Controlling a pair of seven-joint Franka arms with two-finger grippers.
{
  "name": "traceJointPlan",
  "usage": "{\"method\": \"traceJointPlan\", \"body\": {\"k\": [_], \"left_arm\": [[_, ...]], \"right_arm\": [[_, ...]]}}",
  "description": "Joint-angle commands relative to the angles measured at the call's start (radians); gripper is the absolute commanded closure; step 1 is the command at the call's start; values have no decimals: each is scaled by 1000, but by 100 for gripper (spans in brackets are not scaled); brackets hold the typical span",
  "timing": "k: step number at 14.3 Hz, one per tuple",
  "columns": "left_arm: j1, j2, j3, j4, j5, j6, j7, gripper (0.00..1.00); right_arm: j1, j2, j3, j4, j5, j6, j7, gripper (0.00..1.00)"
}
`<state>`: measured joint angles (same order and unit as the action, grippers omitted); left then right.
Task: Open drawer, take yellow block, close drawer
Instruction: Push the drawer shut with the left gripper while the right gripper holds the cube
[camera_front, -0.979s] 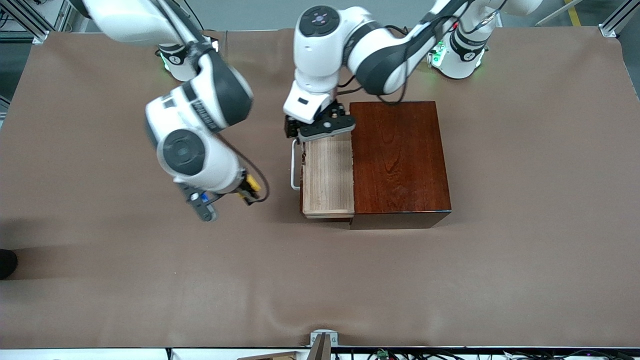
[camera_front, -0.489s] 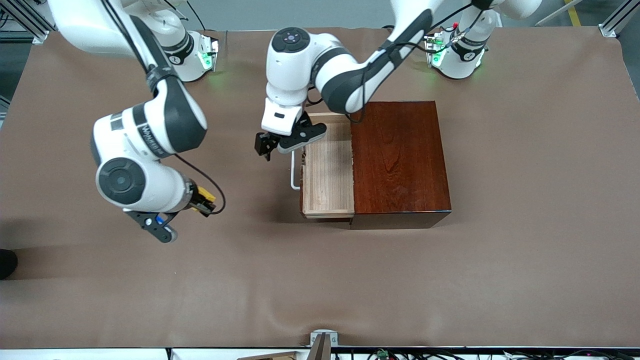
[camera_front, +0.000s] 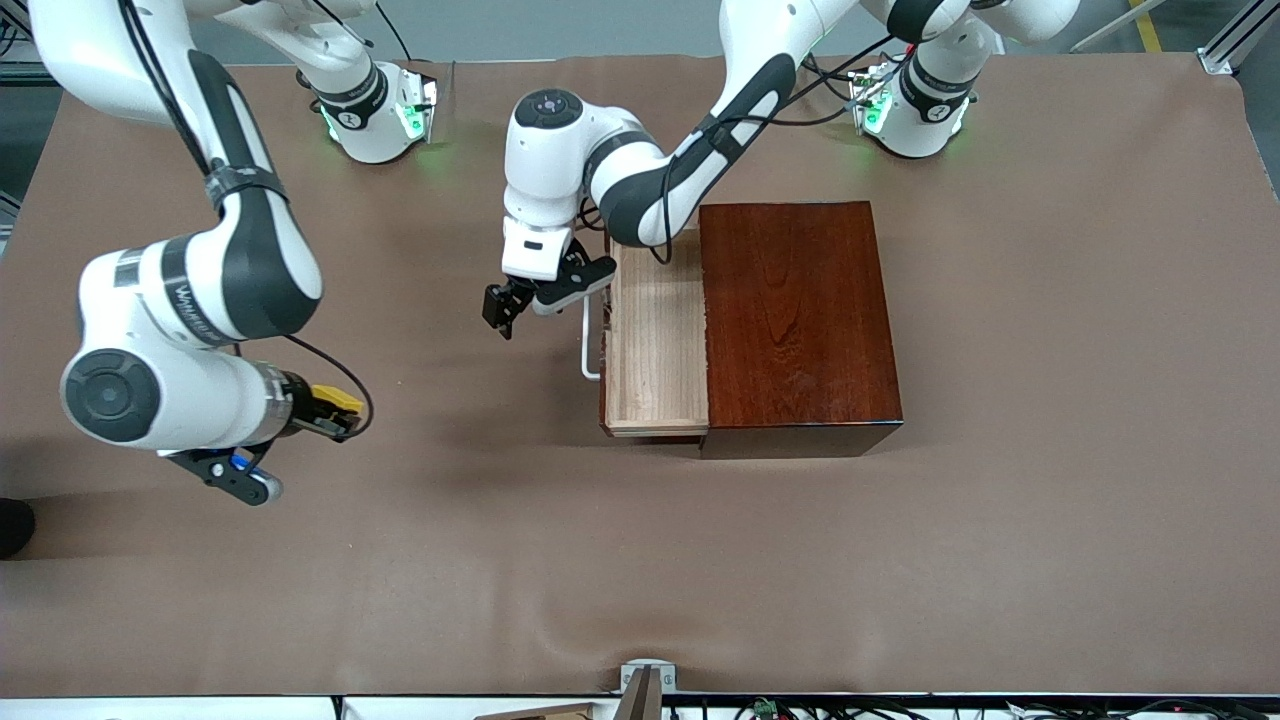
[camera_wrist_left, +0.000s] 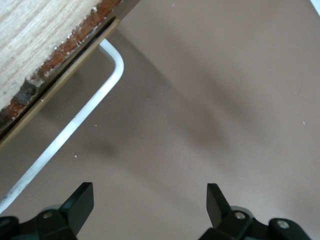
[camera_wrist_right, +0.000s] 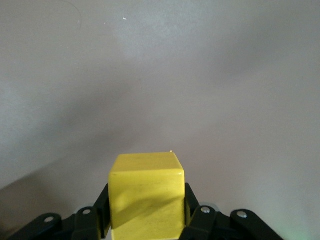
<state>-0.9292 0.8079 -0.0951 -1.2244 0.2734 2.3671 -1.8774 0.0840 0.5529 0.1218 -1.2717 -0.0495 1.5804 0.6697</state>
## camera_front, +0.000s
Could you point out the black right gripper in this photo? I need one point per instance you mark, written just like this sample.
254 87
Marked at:
301 406

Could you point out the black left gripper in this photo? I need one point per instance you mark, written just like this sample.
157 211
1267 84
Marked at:
513 293

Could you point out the yellow block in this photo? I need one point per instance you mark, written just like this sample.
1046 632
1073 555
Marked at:
338 398

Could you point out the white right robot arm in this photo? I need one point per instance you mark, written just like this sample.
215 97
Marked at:
240 270

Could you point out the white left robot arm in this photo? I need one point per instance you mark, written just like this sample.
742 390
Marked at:
545 170

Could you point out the brown table cover mat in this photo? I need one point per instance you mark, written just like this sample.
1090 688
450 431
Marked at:
500 550

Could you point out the dark brown wooden cabinet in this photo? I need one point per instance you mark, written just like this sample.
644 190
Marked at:
800 320

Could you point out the black round object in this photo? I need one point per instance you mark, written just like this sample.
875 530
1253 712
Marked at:
14 527

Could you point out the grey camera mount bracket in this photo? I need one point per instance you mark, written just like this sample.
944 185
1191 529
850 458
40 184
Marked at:
648 678

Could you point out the aluminium frame profile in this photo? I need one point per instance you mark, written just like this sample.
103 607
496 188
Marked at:
10 60
1225 55

